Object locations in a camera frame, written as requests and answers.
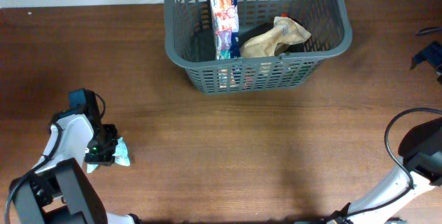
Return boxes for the teal tissue pack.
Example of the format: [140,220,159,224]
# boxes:
[86,136,131,174]

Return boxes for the beige snack bag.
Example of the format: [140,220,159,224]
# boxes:
[240,17,311,58]

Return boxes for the orange spaghetti package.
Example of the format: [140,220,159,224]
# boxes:
[218,14,288,90]

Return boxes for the Kleenex tissue multipack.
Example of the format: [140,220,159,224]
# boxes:
[209,0,240,60]

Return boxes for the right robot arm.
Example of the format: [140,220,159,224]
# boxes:
[323,107,441,223]

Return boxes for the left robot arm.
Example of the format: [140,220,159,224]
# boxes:
[4,88,141,224]

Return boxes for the grey plastic basket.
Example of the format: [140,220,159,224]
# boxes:
[164,0,352,94]

